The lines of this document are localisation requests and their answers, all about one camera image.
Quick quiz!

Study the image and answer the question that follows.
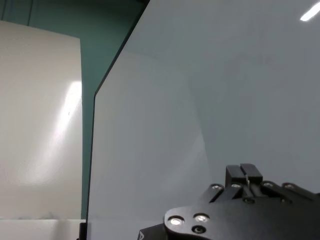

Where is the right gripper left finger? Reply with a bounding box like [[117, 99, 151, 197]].
[[199, 164, 245, 205]]

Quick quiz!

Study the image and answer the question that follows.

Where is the white glossy board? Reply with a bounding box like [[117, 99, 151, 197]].
[[0, 19, 83, 221]]

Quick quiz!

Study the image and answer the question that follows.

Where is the black metal table frame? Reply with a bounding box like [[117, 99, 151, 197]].
[[78, 221, 88, 240]]

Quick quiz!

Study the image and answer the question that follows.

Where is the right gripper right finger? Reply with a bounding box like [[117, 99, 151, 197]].
[[240, 163, 320, 204]]

